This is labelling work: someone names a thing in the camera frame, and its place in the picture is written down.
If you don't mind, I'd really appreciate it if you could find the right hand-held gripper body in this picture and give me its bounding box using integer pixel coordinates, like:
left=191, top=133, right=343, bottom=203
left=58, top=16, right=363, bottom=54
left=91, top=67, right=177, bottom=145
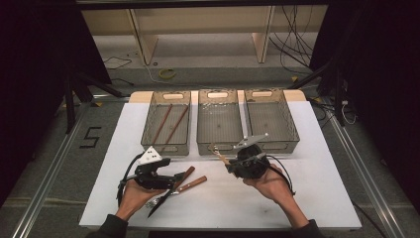
left=233, top=133, right=271, bottom=180

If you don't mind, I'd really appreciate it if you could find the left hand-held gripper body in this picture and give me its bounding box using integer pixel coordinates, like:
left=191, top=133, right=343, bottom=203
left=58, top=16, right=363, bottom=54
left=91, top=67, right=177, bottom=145
left=135, top=146, right=176, bottom=190

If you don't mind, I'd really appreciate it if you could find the dark wooden handled knife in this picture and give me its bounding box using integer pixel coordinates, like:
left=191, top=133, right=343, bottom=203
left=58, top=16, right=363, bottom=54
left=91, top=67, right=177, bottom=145
left=147, top=166, right=196, bottom=218

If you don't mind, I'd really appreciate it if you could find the small light wooden handled utensil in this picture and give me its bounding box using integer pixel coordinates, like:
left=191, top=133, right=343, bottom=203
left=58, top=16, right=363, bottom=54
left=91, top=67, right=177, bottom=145
left=210, top=143, right=232, bottom=167

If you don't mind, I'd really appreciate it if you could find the brown wooden handled fork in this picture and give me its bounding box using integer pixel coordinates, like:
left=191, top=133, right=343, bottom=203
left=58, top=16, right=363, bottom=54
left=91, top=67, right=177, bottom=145
left=145, top=175, right=209, bottom=209

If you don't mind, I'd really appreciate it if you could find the grey translucent plastic bin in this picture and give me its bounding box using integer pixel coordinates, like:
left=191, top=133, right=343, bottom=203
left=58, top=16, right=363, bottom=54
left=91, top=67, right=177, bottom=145
left=141, top=90, right=192, bottom=157
left=243, top=88, right=301, bottom=156
left=196, top=88, right=245, bottom=157

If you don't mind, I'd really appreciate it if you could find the person's right hand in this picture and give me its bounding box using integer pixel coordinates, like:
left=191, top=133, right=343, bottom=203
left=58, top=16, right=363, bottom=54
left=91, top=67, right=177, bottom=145
left=244, top=165, right=296, bottom=205

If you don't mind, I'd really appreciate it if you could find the person's left hand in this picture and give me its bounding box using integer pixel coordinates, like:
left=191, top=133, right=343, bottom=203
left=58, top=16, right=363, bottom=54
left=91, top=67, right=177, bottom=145
left=116, top=179, right=164, bottom=221

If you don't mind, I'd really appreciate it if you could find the yellow tape roll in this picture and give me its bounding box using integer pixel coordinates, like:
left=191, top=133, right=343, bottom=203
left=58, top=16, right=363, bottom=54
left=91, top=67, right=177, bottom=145
left=158, top=67, right=177, bottom=80

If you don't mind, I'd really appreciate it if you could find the black metal stand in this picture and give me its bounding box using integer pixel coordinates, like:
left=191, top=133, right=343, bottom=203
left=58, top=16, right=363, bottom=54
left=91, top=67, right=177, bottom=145
left=288, top=60, right=349, bottom=127
left=63, top=70, right=124, bottom=134

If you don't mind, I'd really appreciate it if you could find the light wooden furniture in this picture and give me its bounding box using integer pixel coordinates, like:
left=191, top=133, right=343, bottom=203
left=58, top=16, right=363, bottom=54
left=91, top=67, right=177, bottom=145
left=79, top=4, right=329, bottom=65

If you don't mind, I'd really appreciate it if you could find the dark curtain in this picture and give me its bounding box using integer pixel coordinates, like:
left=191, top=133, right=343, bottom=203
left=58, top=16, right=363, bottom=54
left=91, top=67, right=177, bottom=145
left=0, top=0, right=112, bottom=206
left=309, top=0, right=420, bottom=212

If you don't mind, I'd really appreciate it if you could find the left hand-held gripper cable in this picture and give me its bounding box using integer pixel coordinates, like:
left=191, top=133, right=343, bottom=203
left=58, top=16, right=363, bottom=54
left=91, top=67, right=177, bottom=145
left=116, top=153, right=144, bottom=207

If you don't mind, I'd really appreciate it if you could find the hand-held gripper cable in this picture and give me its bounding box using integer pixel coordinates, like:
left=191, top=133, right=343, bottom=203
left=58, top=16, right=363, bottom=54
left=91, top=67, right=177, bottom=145
left=116, top=153, right=144, bottom=207
left=265, top=154, right=297, bottom=196

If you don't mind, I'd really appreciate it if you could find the right hand-held gripper cable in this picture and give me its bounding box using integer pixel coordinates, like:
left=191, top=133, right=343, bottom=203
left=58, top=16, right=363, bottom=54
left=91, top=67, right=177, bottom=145
left=265, top=154, right=297, bottom=196

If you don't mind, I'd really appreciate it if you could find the white floor cable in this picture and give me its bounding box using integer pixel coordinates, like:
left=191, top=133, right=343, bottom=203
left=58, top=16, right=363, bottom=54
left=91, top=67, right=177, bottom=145
left=142, top=61, right=187, bottom=87

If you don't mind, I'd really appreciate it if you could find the aluminium floor rail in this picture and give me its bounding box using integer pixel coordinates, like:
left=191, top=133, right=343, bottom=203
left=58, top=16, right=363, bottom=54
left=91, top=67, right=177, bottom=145
left=11, top=101, right=91, bottom=238
left=325, top=98, right=408, bottom=238

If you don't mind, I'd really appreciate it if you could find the thin black floor cable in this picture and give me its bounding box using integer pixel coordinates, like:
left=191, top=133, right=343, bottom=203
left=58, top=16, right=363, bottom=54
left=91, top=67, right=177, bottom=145
left=101, top=56, right=133, bottom=70

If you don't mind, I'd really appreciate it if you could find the bundle of black cables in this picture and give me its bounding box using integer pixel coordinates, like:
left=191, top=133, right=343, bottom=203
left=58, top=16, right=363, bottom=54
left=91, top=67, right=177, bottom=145
left=268, top=4, right=315, bottom=73

